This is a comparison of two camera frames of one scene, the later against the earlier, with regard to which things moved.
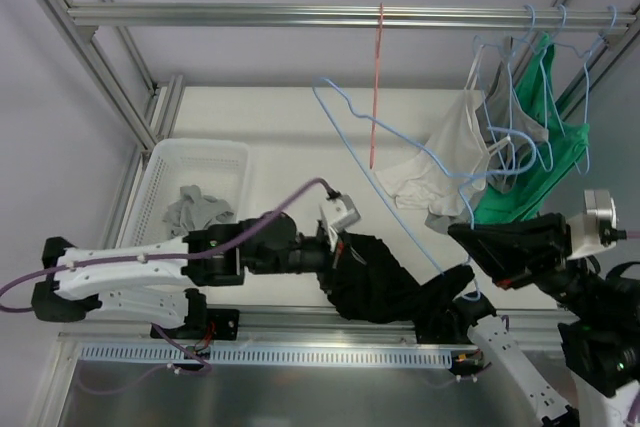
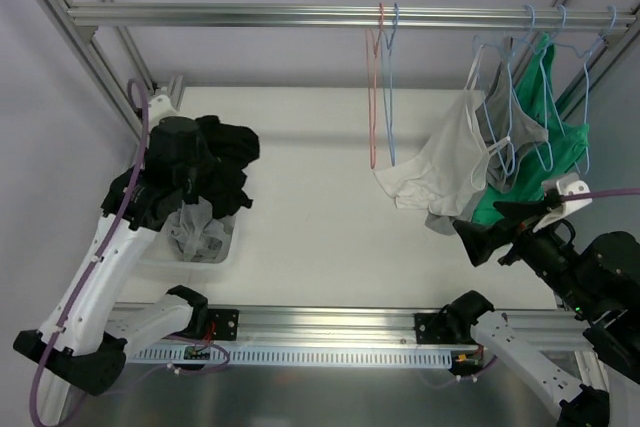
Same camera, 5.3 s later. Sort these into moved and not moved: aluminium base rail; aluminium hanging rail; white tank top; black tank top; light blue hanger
Moved: light blue hanger; black tank top
Not moved: aluminium hanging rail; white tank top; aluminium base rail
